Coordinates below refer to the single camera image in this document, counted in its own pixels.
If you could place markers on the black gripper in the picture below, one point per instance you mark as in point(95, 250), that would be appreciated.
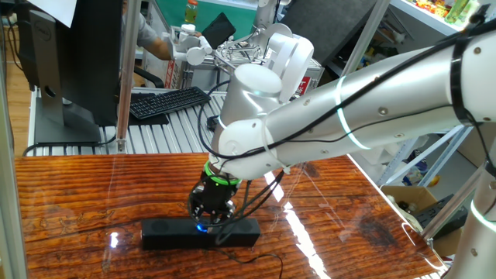
point(215, 195)

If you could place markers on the blue lit volume knob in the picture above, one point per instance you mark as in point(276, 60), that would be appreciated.
point(201, 227)

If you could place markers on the bare person forearm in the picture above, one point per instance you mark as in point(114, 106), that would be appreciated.
point(160, 48)

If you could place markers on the white rounded robot base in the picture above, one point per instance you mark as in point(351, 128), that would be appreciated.
point(290, 54)

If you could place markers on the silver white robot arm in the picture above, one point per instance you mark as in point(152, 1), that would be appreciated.
point(387, 97)

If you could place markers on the black speaker bar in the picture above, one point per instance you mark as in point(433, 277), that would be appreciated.
point(170, 234)

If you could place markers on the black keyboard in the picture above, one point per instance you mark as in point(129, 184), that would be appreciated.
point(166, 101)

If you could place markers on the wood grain table mat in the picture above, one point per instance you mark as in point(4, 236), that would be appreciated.
point(97, 186)

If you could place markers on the silver metal case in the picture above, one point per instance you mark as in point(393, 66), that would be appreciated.
point(197, 76)

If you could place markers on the white carton red print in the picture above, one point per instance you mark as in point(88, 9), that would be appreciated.
point(169, 71)

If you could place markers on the black chair armrest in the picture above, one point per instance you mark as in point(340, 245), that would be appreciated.
point(151, 76)

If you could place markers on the white haptic control device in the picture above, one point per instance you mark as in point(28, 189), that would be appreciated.
point(193, 44)

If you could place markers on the white foam packing slab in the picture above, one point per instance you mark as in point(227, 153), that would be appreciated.
point(372, 166)

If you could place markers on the black tablet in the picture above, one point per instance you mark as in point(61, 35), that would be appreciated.
point(219, 29)

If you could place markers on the person's arm grey sleeve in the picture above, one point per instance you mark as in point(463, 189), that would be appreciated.
point(145, 31)

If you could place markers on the brown cardboard box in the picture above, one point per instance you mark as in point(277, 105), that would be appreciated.
point(403, 193)

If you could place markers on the black computer monitor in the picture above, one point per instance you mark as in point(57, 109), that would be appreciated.
point(89, 58)

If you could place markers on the green drink bottle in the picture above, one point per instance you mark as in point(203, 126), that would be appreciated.
point(191, 11)

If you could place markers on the grey monitor stand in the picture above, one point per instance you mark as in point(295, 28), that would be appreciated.
point(46, 77)

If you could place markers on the dark grey foam panel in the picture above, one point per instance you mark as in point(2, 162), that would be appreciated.
point(329, 19)

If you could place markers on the black flat device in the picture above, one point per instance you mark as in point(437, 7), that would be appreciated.
point(438, 213)

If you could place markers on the white paper sheet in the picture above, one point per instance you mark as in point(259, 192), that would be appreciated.
point(54, 9)

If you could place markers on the white shelving rack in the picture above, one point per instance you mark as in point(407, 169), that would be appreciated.
point(426, 18)

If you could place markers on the colourful snack packs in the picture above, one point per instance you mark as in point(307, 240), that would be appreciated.
point(432, 5)

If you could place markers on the aluminium frame post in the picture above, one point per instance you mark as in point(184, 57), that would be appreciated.
point(127, 69)
point(9, 201)
point(445, 213)

